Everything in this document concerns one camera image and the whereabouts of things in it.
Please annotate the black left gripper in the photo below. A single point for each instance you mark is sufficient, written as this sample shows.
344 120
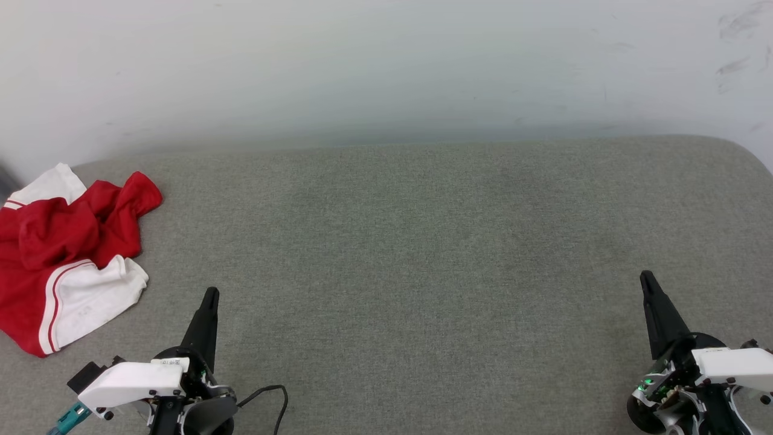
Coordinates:
193 417

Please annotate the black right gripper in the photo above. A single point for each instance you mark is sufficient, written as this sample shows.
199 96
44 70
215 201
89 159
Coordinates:
670 393

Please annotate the red and white shirt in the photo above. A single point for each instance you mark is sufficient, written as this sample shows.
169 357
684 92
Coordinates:
60 235

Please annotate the white right camera bracket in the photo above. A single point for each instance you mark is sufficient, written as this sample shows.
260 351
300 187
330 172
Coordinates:
737 365

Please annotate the white camera bracket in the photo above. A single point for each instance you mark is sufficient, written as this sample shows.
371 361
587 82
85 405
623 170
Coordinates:
130 380
737 365

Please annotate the white left camera bracket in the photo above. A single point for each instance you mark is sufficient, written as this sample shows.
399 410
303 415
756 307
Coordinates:
130 380

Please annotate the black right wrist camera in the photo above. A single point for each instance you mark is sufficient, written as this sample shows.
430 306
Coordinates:
750 344

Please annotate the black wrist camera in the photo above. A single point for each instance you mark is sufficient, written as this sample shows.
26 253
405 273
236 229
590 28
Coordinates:
87 374
750 344

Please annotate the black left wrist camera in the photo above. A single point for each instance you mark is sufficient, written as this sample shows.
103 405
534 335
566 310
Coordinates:
87 374

